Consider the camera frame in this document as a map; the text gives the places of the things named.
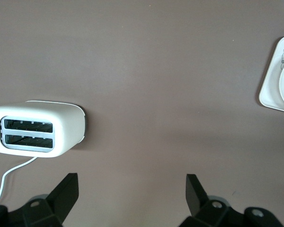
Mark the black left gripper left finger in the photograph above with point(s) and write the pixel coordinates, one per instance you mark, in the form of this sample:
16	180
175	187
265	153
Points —
60	203

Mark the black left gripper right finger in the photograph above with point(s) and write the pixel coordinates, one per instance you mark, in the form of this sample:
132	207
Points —
200	208

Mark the cream tray with rabbit print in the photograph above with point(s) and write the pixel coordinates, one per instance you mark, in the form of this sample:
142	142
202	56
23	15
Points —
271	80

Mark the cream two-slot toaster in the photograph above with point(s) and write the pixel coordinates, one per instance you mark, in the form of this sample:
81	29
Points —
66	123

